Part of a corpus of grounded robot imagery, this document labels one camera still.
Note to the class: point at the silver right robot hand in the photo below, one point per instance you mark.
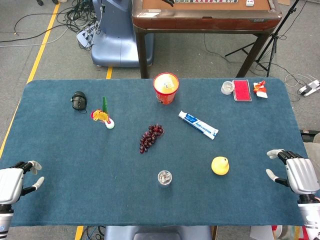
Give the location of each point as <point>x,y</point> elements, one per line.
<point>302,175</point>

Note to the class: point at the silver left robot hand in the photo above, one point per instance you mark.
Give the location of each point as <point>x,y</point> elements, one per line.
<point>10,183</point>

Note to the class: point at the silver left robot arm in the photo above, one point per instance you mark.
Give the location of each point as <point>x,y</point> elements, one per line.
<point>5,220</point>

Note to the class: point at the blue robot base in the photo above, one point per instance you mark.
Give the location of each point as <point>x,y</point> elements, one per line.
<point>112,42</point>

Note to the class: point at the blue grey own robot base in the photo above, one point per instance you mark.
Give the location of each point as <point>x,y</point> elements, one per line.
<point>157,233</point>

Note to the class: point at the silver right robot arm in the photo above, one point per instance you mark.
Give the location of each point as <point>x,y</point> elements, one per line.
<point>311,215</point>

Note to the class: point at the yellow pear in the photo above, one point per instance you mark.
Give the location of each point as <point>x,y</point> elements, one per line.
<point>220,167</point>

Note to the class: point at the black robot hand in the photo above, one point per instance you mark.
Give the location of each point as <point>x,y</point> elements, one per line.
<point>168,2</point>

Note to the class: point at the grey chair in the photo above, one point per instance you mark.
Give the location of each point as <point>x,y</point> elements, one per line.
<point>312,147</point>

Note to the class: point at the blue table cloth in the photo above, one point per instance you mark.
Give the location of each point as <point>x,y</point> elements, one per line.
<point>100,175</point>

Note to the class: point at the red orange snack wrapper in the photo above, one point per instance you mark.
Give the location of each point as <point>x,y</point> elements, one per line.
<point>260,89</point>

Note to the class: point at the flat red box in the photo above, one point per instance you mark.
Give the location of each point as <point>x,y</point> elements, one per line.
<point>242,90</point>

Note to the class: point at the black computer mouse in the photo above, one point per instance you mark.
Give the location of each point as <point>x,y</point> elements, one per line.
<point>79,100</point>

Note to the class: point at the colourful feather shuttlecock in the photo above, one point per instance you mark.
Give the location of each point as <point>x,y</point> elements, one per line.
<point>100,115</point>

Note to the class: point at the small clear round container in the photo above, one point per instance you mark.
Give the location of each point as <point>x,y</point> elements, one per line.
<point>227,87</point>

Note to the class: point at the white blue toothpaste tube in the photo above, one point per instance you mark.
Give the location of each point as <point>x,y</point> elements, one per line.
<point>197,124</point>

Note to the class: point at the clear plastic toothpick jar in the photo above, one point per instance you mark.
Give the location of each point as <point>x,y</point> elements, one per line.
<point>164,178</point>

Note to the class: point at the black tripod stand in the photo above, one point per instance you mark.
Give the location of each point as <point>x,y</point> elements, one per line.
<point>271,40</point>

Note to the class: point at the dark red grape bunch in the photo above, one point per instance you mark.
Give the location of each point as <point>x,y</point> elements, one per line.
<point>150,137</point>

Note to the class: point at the red instant noodle cup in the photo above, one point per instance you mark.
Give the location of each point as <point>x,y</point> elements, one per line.
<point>166,92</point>

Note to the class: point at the white power strip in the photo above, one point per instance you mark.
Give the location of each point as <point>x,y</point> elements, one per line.
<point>86,36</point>

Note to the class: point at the brown mahjong table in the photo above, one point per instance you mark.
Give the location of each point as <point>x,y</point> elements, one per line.
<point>207,22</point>

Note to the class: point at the single white mahjong tile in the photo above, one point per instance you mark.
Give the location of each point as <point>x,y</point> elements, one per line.
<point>250,2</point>

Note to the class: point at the row of mahjong tiles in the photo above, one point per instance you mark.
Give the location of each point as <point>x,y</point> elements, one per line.
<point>205,1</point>

